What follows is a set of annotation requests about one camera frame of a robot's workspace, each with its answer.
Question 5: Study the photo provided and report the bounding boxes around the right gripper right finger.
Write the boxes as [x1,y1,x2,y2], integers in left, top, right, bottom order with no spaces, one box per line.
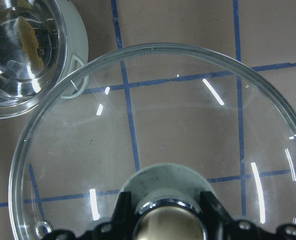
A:
[200,191,296,240]

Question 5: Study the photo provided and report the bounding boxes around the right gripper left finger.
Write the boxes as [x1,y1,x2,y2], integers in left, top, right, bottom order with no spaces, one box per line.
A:
[46,191,135,240]

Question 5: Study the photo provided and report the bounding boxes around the glass pot lid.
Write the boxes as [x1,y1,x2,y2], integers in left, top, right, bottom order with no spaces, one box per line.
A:
[8,43,296,240]

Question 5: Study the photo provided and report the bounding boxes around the pale green steel pot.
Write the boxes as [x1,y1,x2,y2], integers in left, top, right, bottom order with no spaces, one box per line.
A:
[0,0,89,119]

